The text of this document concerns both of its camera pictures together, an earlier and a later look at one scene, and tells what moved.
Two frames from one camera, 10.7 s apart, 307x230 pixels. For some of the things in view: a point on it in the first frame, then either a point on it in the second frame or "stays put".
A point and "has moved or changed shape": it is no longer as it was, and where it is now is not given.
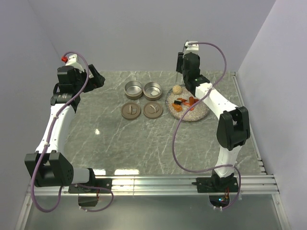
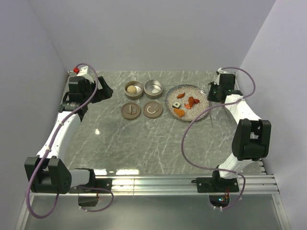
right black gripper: x=180 y=61 -> x=210 y=97
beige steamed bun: x=177 y=89 -> x=131 y=89
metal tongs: x=185 y=43 has moved or changed shape
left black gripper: x=96 y=82 -> x=106 y=92
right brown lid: x=153 y=110 stays put
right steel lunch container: x=152 y=90 stays put
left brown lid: x=131 y=111 stays put
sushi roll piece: x=177 y=101 has moved or changed shape
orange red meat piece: x=192 y=101 stays put
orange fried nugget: x=178 y=108 -> x=180 y=112
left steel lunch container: x=133 y=90 stays put
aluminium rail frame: x=230 y=184 stays put
